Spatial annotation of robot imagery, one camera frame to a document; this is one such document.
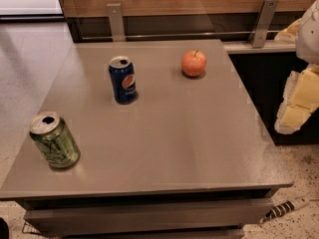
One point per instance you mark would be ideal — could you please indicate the red apple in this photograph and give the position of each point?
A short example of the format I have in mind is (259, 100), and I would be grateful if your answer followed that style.
(193, 63)

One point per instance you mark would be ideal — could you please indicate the blue Pepsi can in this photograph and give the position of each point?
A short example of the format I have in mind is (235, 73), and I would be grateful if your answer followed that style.
(123, 79)

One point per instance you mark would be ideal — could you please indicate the green soda can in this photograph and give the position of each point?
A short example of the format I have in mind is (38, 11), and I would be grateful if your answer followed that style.
(54, 140)

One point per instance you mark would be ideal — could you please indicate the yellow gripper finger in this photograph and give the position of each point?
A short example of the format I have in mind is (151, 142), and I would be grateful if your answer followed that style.
(289, 34)
(300, 100)

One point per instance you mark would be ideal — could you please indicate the metal bracket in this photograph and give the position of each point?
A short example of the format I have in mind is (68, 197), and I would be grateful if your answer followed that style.
(116, 22)
(258, 36)

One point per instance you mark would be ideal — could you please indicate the metal rail bar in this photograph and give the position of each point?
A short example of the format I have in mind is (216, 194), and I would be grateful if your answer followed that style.
(223, 36)

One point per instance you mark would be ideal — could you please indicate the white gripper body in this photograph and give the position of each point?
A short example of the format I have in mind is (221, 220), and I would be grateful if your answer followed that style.
(309, 39)

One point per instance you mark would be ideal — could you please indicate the grey table with drawers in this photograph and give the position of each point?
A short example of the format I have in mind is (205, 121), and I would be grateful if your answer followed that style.
(190, 158)

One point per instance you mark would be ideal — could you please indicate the white black striped power strip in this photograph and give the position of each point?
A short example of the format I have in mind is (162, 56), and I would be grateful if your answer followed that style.
(284, 208)

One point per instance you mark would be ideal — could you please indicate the right metal bracket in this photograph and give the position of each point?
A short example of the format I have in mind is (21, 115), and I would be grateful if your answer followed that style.
(258, 36)

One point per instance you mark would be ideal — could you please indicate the left metal bracket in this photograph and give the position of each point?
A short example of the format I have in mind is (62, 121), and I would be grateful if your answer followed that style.
(116, 22)

